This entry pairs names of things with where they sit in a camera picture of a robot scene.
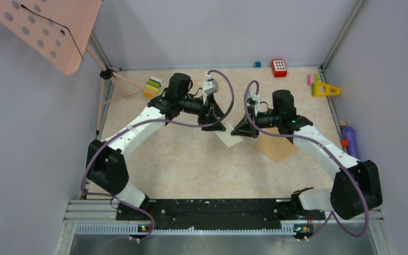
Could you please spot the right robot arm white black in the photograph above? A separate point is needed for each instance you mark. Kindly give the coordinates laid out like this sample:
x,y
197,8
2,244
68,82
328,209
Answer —
x,y
356,184

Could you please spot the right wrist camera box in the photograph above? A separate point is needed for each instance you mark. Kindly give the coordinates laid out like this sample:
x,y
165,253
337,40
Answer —
x,y
253,102

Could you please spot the yellow triangle toy block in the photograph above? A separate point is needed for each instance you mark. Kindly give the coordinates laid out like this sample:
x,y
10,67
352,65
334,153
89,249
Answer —
x,y
321,89

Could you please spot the striped coloured block stack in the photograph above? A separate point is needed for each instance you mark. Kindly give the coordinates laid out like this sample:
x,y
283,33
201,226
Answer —
x,y
154,85

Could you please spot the pink perforated music stand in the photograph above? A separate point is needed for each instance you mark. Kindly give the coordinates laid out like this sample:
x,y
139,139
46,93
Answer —
x,y
49,74

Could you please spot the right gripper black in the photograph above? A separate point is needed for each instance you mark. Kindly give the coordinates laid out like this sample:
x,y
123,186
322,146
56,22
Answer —
x,y
245,128

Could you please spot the aluminium frame rail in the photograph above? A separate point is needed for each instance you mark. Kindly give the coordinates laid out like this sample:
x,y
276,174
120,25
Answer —
x,y
99,217

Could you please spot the brown kraft envelope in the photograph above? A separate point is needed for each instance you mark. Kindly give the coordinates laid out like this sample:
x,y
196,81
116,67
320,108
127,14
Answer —
x,y
275,148

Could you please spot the red toy calculator block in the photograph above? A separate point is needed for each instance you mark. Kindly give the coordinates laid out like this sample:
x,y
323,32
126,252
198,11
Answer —
x,y
279,68

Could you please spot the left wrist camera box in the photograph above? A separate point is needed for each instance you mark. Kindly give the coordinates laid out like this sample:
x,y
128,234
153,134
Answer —
x,y
209,88

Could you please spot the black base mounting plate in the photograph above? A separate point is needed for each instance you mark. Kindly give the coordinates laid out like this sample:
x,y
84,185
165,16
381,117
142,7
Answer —
x,y
218,214

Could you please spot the pink green toy block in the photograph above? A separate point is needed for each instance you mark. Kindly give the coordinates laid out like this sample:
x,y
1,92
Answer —
x,y
312,79

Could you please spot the cream paper letter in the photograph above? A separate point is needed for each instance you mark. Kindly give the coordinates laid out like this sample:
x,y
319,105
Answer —
x,y
226,137

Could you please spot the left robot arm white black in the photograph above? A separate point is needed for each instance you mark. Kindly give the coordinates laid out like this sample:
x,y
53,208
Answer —
x,y
106,160

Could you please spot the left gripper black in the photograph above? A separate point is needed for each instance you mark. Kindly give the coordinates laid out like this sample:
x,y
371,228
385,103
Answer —
x,y
214,111

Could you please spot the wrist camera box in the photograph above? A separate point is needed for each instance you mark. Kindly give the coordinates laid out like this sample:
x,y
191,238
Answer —
x,y
209,88
253,102

